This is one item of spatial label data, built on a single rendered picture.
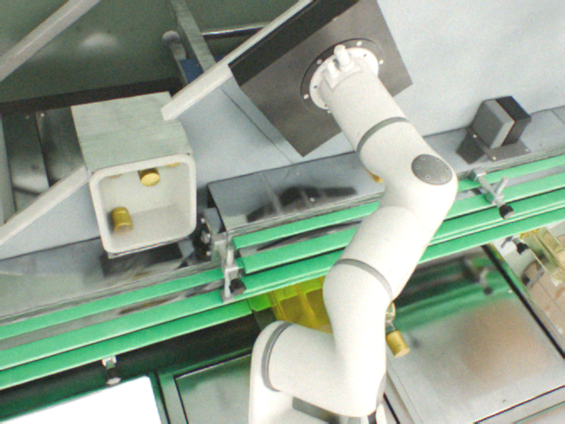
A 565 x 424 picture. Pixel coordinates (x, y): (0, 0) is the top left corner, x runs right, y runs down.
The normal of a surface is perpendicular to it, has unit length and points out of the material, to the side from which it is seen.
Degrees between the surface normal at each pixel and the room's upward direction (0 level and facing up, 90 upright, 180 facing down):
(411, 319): 89
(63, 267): 90
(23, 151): 90
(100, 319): 90
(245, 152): 0
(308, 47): 1
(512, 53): 0
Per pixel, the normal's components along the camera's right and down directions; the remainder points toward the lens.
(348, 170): 0.11, -0.62
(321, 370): -0.53, -0.37
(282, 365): -0.58, -0.10
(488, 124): -0.92, 0.22
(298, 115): 0.37, 0.76
